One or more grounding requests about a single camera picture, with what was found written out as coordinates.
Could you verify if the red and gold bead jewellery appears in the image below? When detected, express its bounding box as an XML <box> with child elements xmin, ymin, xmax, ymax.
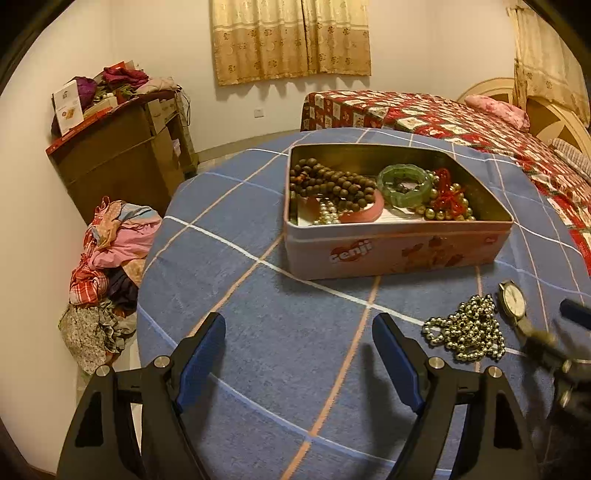
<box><xmin>413</xmin><ymin>171</ymin><xmax>476</xmax><ymax>222</ymax></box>

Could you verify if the striped pillow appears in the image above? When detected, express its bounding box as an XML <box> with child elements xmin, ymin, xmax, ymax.
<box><xmin>551</xmin><ymin>138</ymin><xmax>591</xmax><ymax>182</ymax></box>

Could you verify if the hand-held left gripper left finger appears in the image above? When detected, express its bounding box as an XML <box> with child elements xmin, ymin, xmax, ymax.
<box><xmin>55</xmin><ymin>312</ymin><xmax>227</xmax><ymax>480</ymax></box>

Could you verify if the pale pink cloth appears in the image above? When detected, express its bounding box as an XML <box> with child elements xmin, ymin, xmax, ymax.
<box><xmin>134</xmin><ymin>78</ymin><xmax>178</xmax><ymax>95</ymax></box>

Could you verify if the magenta cloth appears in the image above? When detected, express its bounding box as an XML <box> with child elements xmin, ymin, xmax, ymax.
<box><xmin>102</xmin><ymin>66</ymin><xmax>149</xmax><ymax>88</ymax></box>

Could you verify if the purple cloth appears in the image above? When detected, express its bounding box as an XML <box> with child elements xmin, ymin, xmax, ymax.
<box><xmin>74</xmin><ymin>76</ymin><xmax>98</xmax><ymax>100</ymax></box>

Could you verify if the white pearl necklace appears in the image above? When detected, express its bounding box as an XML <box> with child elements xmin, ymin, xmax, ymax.
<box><xmin>313</xmin><ymin>198</ymin><xmax>342</xmax><ymax>225</ymax></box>

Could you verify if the wide beige patterned curtain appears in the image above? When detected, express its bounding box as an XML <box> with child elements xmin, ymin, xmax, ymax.
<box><xmin>210</xmin><ymin>0</ymin><xmax>372</xmax><ymax>87</ymax></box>

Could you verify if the brown wooden bead necklace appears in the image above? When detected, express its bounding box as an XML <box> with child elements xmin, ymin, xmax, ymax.
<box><xmin>289</xmin><ymin>158</ymin><xmax>378</xmax><ymax>214</ymax></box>

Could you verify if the bed with red quilt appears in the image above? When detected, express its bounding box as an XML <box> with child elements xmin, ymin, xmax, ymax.
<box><xmin>300</xmin><ymin>90</ymin><xmax>591</xmax><ymax>278</ymax></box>

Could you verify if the cream wooden headboard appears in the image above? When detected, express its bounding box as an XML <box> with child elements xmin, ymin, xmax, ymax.
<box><xmin>457</xmin><ymin>78</ymin><xmax>591</xmax><ymax>153</ymax></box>

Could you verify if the pink tin box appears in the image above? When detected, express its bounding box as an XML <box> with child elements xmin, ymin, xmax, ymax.
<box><xmin>283</xmin><ymin>144</ymin><xmax>515</xmax><ymax>281</ymax></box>

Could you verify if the pink bangle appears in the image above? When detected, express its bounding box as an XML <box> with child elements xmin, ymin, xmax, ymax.
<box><xmin>300</xmin><ymin>189</ymin><xmax>386</xmax><ymax>224</ymax></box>

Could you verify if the red bead bracelet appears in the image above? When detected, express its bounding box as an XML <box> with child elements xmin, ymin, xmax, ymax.
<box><xmin>431</xmin><ymin>167</ymin><xmax>469</xmax><ymax>215</ymax></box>

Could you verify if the flat red box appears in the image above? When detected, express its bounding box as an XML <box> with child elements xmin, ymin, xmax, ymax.
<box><xmin>45</xmin><ymin>99</ymin><xmax>139</xmax><ymax>155</ymax></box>

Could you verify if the white cardboard box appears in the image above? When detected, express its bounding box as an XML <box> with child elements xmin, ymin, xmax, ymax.
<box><xmin>52</xmin><ymin>79</ymin><xmax>86</xmax><ymax>137</ymax></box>

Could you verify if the blue plaid tablecloth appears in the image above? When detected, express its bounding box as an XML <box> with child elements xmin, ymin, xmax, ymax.
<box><xmin>136</xmin><ymin>128</ymin><xmax>591</xmax><ymax>480</ymax></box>

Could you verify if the gold wrist watch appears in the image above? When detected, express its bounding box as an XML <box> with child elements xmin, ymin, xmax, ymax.
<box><xmin>496</xmin><ymin>279</ymin><xmax>555</xmax><ymax>352</ymax></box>

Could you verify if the metallic small bead necklace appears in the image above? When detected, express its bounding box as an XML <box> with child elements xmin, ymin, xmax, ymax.
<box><xmin>422</xmin><ymin>294</ymin><xmax>507</xmax><ymax>363</ymax></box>

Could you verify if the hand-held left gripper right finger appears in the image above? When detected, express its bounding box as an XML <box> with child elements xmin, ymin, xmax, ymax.
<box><xmin>372</xmin><ymin>312</ymin><xmax>541</xmax><ymax>480</ymax></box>

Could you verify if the pile of colourful clothes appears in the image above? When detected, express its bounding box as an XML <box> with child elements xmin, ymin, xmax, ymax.
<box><xmin>58</xmin><ymin>196</ymin><xmax>163</xmax><ymax>377</ymax></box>

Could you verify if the narrow beige patterned curtain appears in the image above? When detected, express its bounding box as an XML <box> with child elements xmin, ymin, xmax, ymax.
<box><xmin>505</xmin><ymin>4</ymin><xmax>591</xmax><ymax>127</ymax></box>

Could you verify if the green jade bangle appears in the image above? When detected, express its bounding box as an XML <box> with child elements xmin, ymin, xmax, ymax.
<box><xmin>376</xmin><ymin>164</ymin><xmax>435</xmax><ymax>207</ymax></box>

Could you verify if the pink pillow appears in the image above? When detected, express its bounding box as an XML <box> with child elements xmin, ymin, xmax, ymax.
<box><xmin>464</xmin><ymin>95</ymin><xmax>531</xmax><ymax>131</ymax></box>

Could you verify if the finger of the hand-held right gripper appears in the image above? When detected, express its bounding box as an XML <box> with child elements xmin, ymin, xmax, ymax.
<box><xmin>529</xmin><ymin>330</ymin><xmax>591</xmax><ymax>411</ymax></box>
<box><xmin>560</xmin><ymin>298</ymin><xmax>591</xmax><ymax>329</ymax></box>

